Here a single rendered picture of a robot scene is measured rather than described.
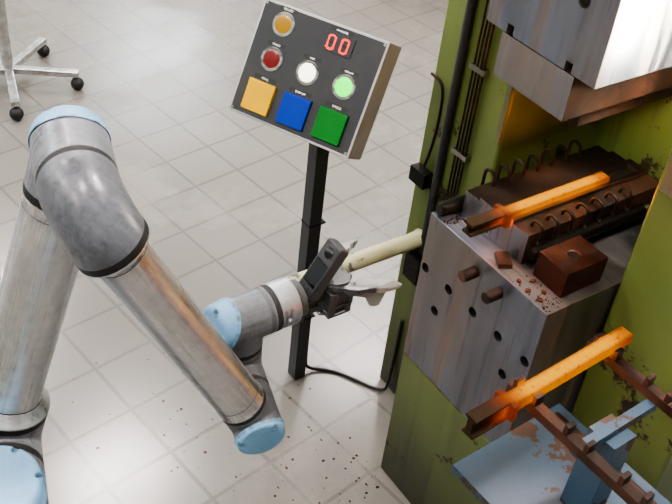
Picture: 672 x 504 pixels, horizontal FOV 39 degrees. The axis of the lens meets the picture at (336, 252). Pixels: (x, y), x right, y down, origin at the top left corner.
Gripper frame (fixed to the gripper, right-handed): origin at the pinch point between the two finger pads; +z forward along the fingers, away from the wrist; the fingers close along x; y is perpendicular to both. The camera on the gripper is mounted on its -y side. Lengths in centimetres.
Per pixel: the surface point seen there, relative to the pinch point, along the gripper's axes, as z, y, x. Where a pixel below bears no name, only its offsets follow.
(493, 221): 29.1, 0.5, 0.7
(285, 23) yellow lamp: 17, -17, -65
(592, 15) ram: 33, -49, 8
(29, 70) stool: 13, 91, -255
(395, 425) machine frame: 27, 79, -13
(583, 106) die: 38.1, -29.0, 7.7
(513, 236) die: 32.9, 3.7, 3.8
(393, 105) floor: 150, 100, -176
